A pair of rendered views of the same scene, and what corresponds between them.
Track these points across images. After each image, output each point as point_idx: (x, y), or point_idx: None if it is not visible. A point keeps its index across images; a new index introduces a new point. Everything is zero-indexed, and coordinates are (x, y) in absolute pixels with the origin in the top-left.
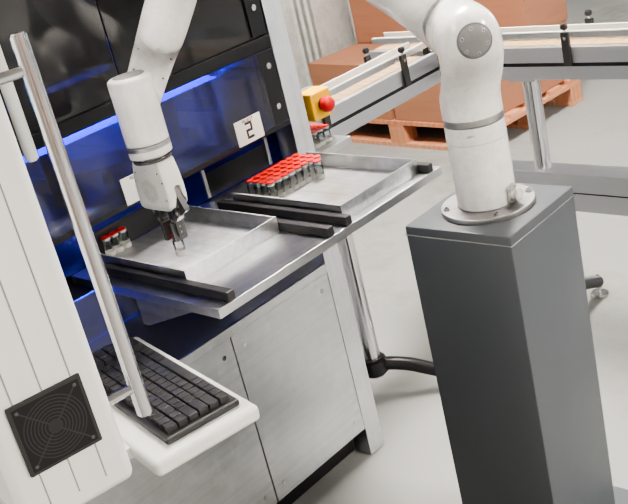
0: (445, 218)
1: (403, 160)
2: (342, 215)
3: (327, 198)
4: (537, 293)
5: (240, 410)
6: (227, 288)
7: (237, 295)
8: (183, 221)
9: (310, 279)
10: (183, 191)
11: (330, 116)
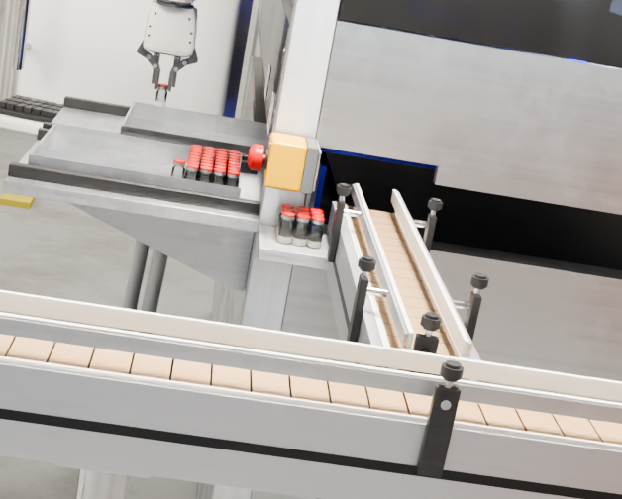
0: None
1: (50, 159)
2: (47, 129)
3: (116, 163)
4: None
5: None
6: (70, 97)
7: (65, 108)
8: (155, 72)
9: None
10: (144, 36)
11: (338, 248)
